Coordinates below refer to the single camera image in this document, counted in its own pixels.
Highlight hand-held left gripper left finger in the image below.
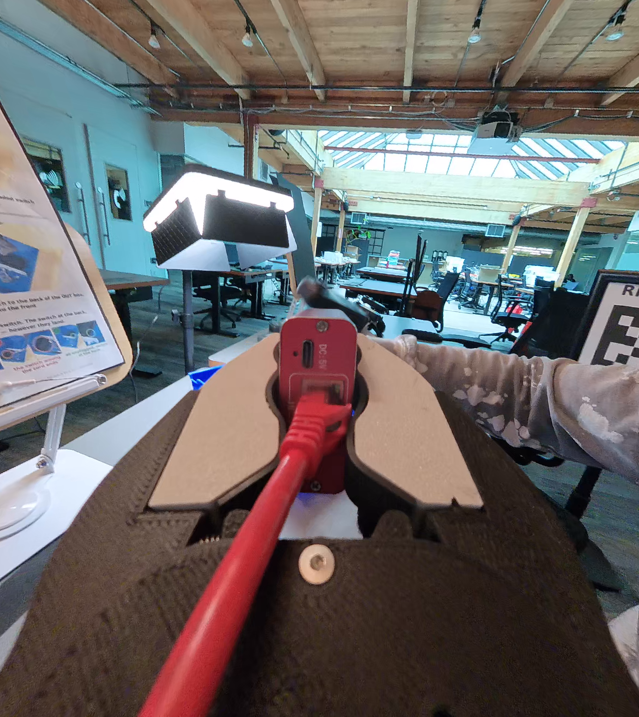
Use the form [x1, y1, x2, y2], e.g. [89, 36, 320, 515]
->
[147, 335, 288, 512]

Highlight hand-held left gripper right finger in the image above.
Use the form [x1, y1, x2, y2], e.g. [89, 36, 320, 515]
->
[346, 334, 485, 512]

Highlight red ethernet switch box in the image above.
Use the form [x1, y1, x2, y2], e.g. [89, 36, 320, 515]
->
[277, 314, 361, 495]

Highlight blue plastic storage bin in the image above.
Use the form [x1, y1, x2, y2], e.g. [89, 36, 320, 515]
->
[187, 365, 223, 391]

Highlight red ethernet cable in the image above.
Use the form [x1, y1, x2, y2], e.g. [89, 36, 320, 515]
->
[139, 388, 354, 717]

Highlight person's right forearm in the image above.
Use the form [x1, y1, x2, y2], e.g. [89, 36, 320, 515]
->
[378, 335, 639, 717]

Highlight black flag panel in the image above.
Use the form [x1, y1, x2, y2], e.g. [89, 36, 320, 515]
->
[270, 173, 320, 298]

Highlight wooden background desk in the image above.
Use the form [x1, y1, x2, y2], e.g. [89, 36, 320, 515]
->
[98, 269, 170, 372]

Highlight studio softbox light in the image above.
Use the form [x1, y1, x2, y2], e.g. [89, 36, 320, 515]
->
[143, 164, 299, 375]

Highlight ceiling projector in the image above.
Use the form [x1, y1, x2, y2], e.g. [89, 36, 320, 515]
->
[468, 111, 523, 156]

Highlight framed checkered tag board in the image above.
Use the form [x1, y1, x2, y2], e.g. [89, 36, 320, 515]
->
[570, 270, 639, 366]

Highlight wooden instruction sheet board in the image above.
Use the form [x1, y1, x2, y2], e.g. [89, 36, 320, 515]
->
[0, 25, 133, 446]

